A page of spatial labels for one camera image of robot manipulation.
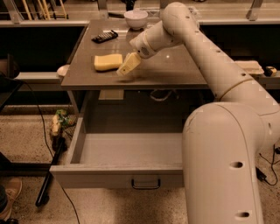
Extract white bowl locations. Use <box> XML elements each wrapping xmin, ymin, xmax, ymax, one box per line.
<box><xmin>124</xmin><ymin>10</ymin><xmax>148</xmax><ymax>30</ymax></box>

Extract yellow sponge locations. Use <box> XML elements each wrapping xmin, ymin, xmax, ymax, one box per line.
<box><xmin>94</xmin><ymin>54</ymin><xmax>123</xmax><ymax>71</ymax></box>

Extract yellow tape measure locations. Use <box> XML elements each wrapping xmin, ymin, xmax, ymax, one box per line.
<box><xmin>264</xmin><ymin>66</ymin><xmax>277</xmax><ymax>77</ymax></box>

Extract grey cabinet with top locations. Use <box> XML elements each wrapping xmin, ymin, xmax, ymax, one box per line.
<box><xmin>61</xmin><ymin>20</ymin><xmax>214</xmax><ymax>101</ymax></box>

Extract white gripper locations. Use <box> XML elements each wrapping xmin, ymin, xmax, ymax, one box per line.
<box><xmin>116</xmin><ymin>31</ymin><xmax>155</xmax><ymax>76</ymax></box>

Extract black remote control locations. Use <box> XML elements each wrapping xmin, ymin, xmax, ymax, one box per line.
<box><xmin>92</xmin><ymin>30</ymin><xmax>118</xmax><ymax>44</ymax></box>

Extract black pole on floor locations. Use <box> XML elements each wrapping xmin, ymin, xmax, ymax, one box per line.
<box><xmin>35</xmin><ymin>136</ymin><xmax>66</xmax><ymax>207</ymax></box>

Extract snack bags in basket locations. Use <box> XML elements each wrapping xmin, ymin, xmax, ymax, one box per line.
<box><xmin>50</xmin><ymin>109</ymin><xmax>76</xmax><ymax>137</ymax></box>

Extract open grey top drawer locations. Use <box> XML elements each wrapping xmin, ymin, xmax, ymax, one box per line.
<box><xmin>49</xmin><ymin>90</ymin><xmax>187</xmax><ymax>190</ymax></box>

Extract white plate edge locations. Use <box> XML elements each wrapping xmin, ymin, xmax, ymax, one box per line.
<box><xmin>57</xmin><ymin>65</ymin><xmax>69</xmax><ymax>77</ymax></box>

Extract black cable on floor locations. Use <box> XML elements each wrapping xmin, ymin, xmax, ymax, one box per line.
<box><xmin>17</xmin><ymin>80</ymin><xmax>81</xmax><ymax>224</ymax></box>

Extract black power adapter with cable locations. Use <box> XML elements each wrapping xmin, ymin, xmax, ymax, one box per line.
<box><xmin>256</xmin><ymin>145</ymin><xmax>280</xmax><ymax>186</ymax></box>

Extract white foam takeout container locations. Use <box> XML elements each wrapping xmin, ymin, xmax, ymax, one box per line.
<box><xmin>235</xmin><ymin>60</ymin><xmax>264</xmax><ymax>75</ymax></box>

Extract black drawer handle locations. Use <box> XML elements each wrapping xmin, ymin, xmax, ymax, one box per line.
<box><xmin>130</xmin><ymin>178</ymin><xmax>161</xmax><ymax>190</ymax></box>

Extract brown shoe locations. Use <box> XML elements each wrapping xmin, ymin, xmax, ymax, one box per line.
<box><xmin>0</xmin><ymin>178</ymin><xmax>23</xmax><ymax>221</ymax></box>

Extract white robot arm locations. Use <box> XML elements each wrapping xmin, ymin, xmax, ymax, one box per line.
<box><xmin>117</xmin><ymin>2</ymin><xmax>280</xmax><ymax>224</ymax></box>

